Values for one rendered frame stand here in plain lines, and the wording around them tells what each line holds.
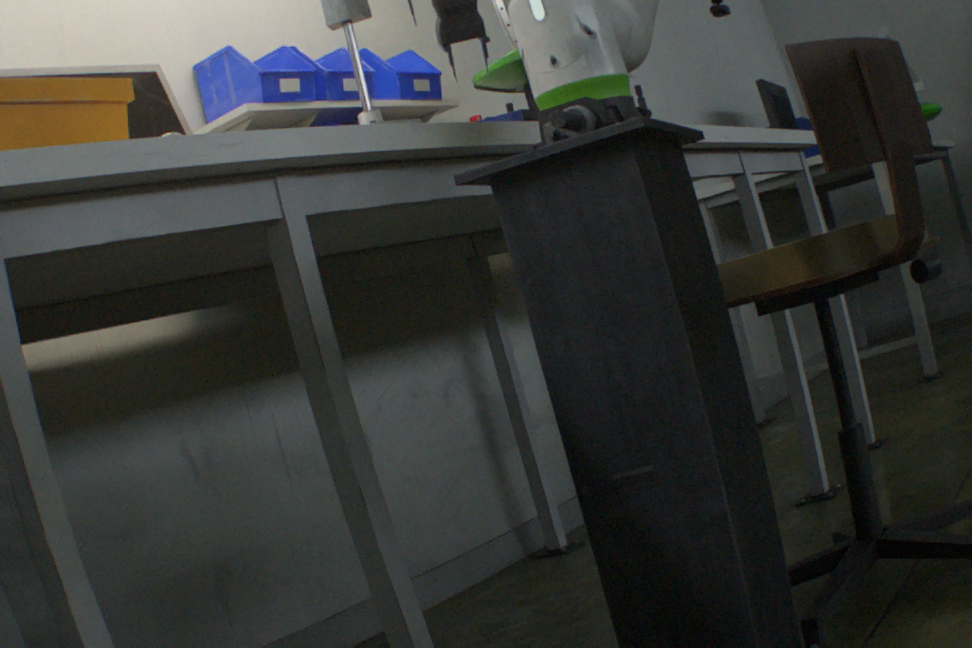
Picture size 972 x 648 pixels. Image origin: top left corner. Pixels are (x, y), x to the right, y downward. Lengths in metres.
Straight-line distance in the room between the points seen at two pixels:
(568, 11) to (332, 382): 0.56
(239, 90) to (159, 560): 1.06
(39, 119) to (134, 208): 0.17
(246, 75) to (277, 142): 1.26
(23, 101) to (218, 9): 1.73
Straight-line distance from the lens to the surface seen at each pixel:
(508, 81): 2.25
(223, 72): 2.80
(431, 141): 1.76
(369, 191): 1.71
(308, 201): 1.60
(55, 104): 1.39
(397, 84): 3.13
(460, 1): 1.97
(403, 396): 3.16
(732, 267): 1.94
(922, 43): 6.78
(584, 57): 1.62
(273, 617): 2.67
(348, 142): 1.61
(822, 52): 1.84
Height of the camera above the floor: 0.61
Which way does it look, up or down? 1 degrees up
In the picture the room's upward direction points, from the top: 16 degrees counter-clockwise
